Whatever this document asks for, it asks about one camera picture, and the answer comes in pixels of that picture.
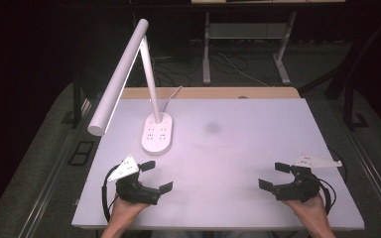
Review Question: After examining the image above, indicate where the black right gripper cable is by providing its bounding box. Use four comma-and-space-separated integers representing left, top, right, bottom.
317, 178, 338, 216

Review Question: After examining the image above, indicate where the grey metal table frame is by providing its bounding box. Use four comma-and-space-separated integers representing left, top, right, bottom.
201, 11, 298, 86

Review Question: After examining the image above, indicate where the black metal stand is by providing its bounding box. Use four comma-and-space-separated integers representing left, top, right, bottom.
342, 82, 371, 131
61, 70, 84, 130

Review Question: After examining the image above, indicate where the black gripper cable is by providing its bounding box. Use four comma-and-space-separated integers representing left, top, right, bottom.
317, 178, 338, 216
101, 164, 121, 223

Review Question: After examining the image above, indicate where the white desk lamp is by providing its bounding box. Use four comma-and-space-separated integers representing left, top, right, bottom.
86, 18, 174, 157

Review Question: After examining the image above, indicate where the white floor cable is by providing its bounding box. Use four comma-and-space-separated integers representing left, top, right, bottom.
218, 53, 270, 88

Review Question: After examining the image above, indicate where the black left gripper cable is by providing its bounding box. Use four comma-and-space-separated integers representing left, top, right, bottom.
101, 164, 121, 223

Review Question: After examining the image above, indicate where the person's right hand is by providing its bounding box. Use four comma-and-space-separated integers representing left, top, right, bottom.
282, 194, 328, 226

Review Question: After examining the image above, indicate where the white lamp cable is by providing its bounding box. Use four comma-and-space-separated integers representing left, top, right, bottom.
161, 85, 184, 113

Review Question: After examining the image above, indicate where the person's left hand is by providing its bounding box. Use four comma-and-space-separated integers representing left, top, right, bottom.
110, 194, 152, 226

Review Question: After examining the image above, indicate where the white table mat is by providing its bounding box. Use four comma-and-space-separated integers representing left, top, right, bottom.
71, 97, 366, 231

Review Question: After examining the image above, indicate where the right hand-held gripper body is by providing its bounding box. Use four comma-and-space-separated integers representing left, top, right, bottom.
274, 152, 343, 203

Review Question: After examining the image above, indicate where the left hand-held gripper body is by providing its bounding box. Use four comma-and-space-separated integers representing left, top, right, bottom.
107, 155, 162, 206

